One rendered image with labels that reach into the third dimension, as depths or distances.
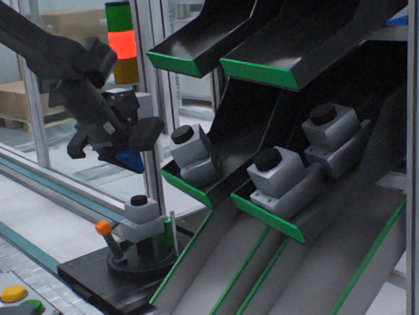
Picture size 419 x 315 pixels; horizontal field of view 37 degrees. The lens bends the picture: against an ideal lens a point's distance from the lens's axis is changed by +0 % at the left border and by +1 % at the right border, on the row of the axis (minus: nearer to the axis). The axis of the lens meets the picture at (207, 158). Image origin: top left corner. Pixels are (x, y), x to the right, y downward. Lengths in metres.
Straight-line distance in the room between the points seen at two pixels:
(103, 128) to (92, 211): 0.52
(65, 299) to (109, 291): 0.08
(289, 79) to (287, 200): 0.15
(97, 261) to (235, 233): 0.35
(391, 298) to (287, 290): 0.43
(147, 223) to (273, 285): 0.35
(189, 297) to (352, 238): 0.26
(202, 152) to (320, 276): 0.21
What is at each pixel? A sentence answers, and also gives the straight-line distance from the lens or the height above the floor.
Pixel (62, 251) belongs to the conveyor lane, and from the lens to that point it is 1.38.
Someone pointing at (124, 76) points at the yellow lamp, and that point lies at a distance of 1.24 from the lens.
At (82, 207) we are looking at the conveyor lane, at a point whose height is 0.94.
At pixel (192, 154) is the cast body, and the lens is 0.79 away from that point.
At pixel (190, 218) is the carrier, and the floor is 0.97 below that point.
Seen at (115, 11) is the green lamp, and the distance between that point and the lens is 1.23.
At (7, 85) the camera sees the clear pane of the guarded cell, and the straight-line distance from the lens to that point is 2.38.
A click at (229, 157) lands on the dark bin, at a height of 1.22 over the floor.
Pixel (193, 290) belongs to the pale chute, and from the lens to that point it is 0.92.
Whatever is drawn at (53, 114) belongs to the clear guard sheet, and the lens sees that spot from 1.70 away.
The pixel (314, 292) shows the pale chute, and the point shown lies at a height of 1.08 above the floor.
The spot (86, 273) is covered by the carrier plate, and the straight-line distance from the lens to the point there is 1.14.
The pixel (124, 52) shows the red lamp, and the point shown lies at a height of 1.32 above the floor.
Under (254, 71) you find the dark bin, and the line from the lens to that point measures 0.65.
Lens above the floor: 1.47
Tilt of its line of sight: 17 degrees down
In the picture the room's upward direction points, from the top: 5 degrees counter-clockwise
